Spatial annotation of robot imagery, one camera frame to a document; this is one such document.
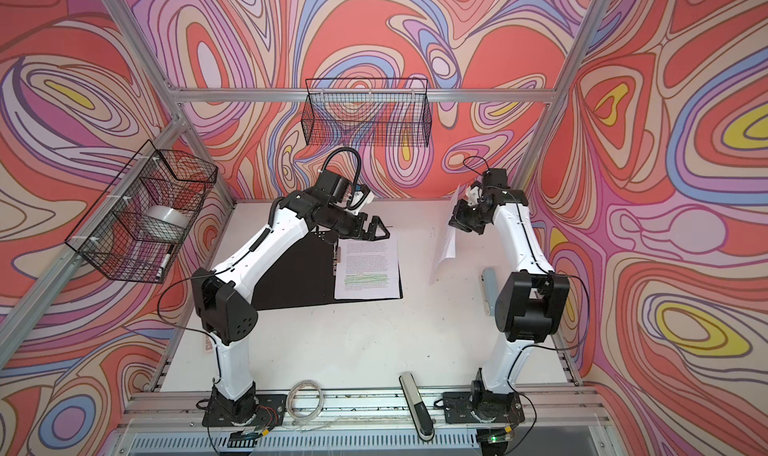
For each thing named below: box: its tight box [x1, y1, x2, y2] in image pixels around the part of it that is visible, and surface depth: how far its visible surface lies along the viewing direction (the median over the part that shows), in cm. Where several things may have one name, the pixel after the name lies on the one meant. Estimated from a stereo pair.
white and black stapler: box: [398, 372, 435, 442], surface depth 72 cm
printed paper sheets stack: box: [334, 234, 401, 299], surface depth 101 cm
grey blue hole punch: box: [481, 267, 497, 316], surface depth 93 cm
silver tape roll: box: [144, 205, 191, 229], surface depth 75 cm
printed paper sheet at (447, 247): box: [429, 184, 460, 285], surface depth 84 cm
